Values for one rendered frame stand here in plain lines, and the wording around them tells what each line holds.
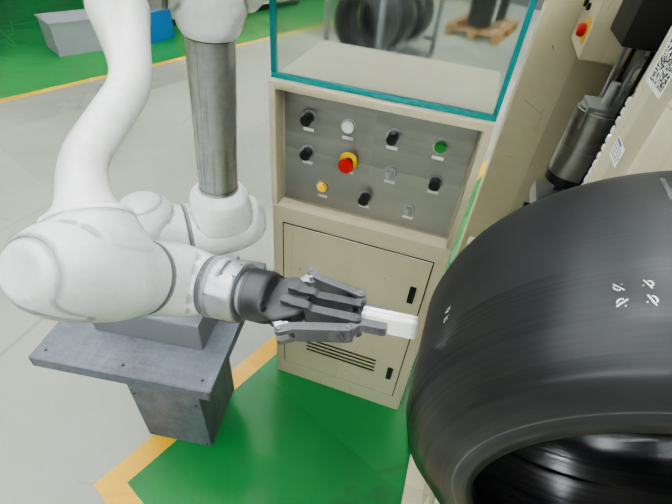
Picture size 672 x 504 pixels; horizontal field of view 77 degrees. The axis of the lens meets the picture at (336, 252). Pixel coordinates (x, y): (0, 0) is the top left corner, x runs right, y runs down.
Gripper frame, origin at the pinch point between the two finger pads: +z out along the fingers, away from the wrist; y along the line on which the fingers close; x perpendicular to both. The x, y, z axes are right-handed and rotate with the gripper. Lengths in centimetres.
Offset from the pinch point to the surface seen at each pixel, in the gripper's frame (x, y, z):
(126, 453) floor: 111, 7, -98
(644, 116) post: -17.3, 30.0, 27.9
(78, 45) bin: 59, 342, -417
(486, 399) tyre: -4.6, -10.8, 11.7
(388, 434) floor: 124, 49, -8
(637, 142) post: -14.6, 27.5, 27.5
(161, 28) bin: 60, 429, -374
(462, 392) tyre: -3.1, -9.7, 9.6
